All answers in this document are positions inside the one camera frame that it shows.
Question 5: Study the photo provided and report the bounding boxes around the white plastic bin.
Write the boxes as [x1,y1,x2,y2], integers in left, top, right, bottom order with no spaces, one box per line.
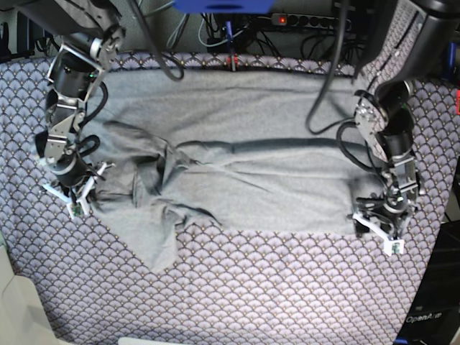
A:
[1,246,58,344]

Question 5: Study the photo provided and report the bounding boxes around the patterned fan-print tablecloth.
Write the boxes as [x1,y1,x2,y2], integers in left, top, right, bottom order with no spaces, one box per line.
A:
[1,58,459,344]

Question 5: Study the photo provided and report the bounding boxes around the light grey T-shirt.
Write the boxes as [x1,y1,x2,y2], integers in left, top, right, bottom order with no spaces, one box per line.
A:
[85,70,382,272]

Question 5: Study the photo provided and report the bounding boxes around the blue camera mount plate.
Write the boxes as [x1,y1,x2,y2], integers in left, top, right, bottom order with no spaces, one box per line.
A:
[173,0,274,14]

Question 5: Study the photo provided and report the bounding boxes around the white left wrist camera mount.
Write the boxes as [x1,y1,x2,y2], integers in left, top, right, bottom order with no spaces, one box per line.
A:
[352,213,405,257]

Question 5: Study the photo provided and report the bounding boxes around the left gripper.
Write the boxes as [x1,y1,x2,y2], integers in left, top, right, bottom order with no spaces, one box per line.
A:
[354,196,417,237]

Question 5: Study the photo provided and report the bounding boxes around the red table clamp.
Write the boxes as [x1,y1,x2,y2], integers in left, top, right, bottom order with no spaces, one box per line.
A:
[227,54,239,72]

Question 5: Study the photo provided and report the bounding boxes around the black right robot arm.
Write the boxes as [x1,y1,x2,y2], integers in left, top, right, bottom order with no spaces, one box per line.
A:
[14,1,125,197]

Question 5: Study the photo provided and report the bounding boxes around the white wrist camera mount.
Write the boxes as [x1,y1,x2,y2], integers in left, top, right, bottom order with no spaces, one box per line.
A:
[42,162,115,220]
[352,213,405,257]

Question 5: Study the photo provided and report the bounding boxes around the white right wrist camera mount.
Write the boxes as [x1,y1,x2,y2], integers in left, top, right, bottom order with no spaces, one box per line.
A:
[42,162,115,220]

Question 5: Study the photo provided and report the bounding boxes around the black cable bundle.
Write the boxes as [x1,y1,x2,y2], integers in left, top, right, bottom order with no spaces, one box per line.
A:
[132,0,360,60]

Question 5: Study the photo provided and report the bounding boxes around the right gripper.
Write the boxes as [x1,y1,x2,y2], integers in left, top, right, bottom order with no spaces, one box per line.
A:
[50,157,97,194]

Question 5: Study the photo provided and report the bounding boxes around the black OpenArm box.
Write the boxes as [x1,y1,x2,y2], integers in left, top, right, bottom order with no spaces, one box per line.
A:
[394,221,459,344]

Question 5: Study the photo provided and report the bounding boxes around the white power strip red switch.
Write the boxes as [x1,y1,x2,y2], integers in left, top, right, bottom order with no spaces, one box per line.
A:
[269,13,339,29]

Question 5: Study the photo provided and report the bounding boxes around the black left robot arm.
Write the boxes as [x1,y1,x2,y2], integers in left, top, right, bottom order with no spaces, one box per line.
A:
[336,1,459,240]

